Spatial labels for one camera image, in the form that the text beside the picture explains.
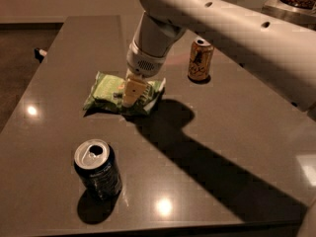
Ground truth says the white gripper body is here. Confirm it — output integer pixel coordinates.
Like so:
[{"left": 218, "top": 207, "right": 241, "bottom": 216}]
[{"left": 126, "top": 41, "right": 165, "bottom": 77}]

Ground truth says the green jalapeno chip bag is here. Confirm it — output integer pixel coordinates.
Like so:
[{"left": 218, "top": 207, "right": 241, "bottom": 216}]
[{"left": 83, "top": 72, "right": 166, "bottom": 117}]

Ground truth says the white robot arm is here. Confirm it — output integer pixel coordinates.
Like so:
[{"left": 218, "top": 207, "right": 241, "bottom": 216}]
[{"left": 127, "top": 0, "right": 316, "bottom": 112}]

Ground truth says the orange soda can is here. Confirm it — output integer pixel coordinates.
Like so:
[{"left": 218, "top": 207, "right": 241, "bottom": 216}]
[{"left": 188, "top": 37, "right": 214, "bottom": 83}]

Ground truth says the dark blue soda can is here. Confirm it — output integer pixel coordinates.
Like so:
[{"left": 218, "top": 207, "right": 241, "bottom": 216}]
[{"left": 74, "top": 139, "right": 122, "bottom": 200}]

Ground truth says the small black white object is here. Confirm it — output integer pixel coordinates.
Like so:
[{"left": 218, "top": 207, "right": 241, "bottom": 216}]
[{"left": 34, "top": 48, "right": 47, "bottom": 62}]

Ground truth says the metal dispenser base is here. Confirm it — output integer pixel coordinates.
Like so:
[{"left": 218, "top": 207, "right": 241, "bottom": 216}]
[{"left": 262, "top": 0, "right": 316, "bottom": 30}]

